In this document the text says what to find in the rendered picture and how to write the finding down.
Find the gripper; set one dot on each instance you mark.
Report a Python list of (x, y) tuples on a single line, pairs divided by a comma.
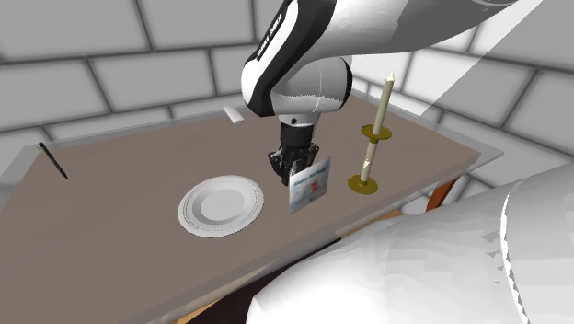
[(296, 139)]

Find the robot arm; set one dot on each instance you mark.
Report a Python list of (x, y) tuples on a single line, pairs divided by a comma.
[(403, 269)]

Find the white card with red print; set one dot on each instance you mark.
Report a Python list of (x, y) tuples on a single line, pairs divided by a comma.
[(310, 188)]

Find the brass candle holder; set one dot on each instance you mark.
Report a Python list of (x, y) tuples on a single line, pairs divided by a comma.
[(362, 186)]

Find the small white block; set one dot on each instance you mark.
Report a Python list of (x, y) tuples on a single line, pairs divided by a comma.
[(234, 115)]

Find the white plate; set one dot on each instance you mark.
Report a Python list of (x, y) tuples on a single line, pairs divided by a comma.
[(220, 206)]

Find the cream candle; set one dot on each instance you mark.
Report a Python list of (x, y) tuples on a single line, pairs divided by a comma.
[(384, 103)]

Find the brown table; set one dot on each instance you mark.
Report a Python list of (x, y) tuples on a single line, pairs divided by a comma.
[(112, 215)]

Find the black pen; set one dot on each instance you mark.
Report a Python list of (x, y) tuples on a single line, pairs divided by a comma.
[(53, 162)]

